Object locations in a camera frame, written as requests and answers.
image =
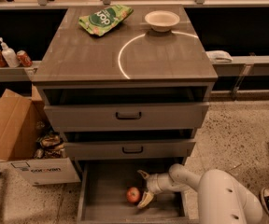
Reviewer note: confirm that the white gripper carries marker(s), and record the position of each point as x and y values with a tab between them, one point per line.
153	184

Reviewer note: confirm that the red apple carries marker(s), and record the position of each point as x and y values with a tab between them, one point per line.
133	195

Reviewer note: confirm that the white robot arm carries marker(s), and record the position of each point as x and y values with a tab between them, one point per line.
221	198

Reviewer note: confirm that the middle grey drawer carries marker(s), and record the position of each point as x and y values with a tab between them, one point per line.
139	149

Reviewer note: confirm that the grey drawer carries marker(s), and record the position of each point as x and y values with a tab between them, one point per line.
139	149
103	194
94	118

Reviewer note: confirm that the bottom grey drawer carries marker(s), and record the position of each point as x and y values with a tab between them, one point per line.
103	194

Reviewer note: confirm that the top grey drawer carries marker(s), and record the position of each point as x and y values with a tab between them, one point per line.
94	118

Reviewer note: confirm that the grey drawer cabinet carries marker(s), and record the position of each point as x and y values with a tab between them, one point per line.
132	64

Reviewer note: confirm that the white printed cardboard box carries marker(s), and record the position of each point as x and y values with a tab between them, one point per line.
47	171

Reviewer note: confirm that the snack packets in box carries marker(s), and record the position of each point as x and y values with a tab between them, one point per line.
49	144

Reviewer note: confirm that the folded white cloth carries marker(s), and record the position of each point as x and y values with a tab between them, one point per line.
219	56

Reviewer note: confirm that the brown cardboard box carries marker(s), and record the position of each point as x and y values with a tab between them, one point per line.
20	126

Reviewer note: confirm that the white paper bowl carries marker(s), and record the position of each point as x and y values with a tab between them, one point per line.
161	20

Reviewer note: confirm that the green chip bag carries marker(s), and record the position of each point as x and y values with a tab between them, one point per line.
104	20

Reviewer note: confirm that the red soda can right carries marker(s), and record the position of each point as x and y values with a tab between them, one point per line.
24	58

